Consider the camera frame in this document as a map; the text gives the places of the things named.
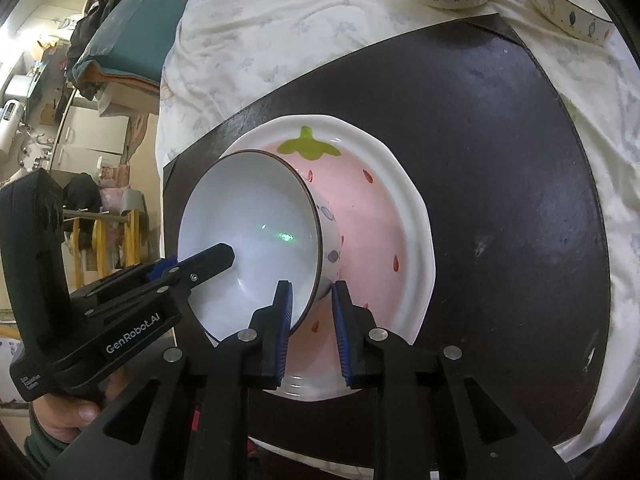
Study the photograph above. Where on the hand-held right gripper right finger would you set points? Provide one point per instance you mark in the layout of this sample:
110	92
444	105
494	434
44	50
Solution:
342	335

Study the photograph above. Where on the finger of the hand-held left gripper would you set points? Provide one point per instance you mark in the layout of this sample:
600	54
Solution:
162	267
205	262

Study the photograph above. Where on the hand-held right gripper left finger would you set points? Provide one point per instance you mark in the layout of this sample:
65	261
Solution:
283	330

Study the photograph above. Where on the pink strawberry plate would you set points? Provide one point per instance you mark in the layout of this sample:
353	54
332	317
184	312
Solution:
370	220

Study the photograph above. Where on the person's left forearm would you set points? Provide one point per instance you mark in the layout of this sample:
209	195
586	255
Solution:
37	452

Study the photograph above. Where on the person's left hand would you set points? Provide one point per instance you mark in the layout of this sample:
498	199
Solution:
65	420

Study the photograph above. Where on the yellow wooden rack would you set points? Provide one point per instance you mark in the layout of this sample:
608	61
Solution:
100	245

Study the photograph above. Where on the pink patterned bag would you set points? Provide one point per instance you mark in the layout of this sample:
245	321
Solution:
117	195

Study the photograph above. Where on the white kitchen cabinets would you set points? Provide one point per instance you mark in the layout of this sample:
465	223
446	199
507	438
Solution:
90	135

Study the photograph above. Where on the white kitchen appliance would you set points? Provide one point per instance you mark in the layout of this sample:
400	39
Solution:
10	125

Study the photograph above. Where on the teal padded cushion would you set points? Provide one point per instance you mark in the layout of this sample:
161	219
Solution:
130	35

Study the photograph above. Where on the dark square board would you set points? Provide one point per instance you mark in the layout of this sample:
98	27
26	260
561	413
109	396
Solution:
500	160

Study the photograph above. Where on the white floral bed sheet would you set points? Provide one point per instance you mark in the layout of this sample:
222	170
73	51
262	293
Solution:
275	35

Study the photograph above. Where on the pile of dark clothes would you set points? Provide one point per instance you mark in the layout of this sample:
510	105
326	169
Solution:
92	30

